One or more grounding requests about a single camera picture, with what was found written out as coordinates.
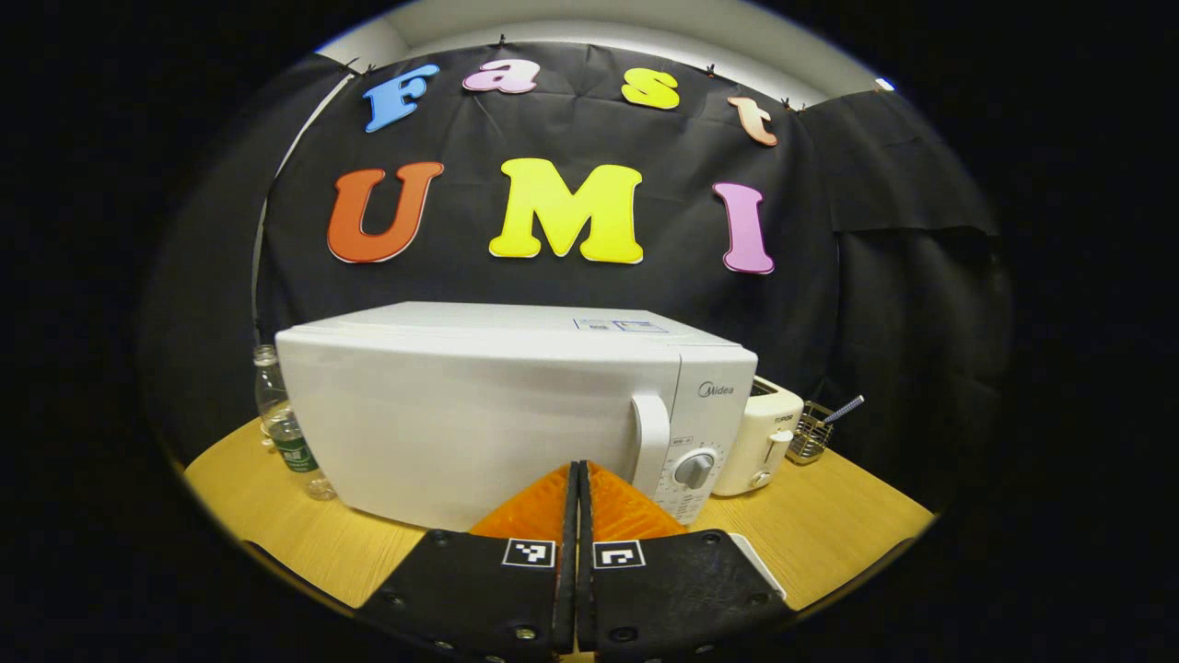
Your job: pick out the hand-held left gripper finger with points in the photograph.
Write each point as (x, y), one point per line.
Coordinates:
(585, 525)
(571, 525)

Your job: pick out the white microwave oven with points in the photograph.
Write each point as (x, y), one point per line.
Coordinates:
(461, 414)

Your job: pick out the white rectangular tray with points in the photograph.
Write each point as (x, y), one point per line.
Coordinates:
(764, 569)

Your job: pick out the cream toaster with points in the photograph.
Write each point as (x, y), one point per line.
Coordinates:
(755, 433)

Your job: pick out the black backdrop cloth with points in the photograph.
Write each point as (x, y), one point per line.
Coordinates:
(571, 295)

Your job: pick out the clear plastic water bottle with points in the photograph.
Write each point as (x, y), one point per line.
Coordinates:
(290, 442)

